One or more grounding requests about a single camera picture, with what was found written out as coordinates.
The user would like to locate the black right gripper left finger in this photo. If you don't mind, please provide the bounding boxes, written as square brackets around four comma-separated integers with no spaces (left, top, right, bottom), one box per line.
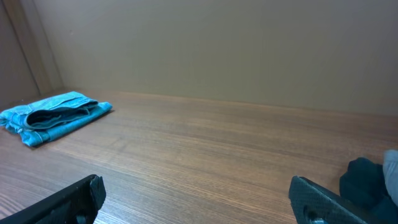
[1,174,106,224]

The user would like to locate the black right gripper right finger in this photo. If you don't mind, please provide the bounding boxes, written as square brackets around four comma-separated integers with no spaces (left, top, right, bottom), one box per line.
[289,176,370,224]

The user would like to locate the grey shorts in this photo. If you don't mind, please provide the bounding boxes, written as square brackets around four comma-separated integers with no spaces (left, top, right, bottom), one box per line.
[382,149,398,205]

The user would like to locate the dark navy blue garment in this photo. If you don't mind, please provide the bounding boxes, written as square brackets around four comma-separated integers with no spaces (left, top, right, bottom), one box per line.
[340,157,397,224]

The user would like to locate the folded blue denim jeans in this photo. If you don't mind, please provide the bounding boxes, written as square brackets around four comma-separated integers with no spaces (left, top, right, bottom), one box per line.
[1,91,113,147]

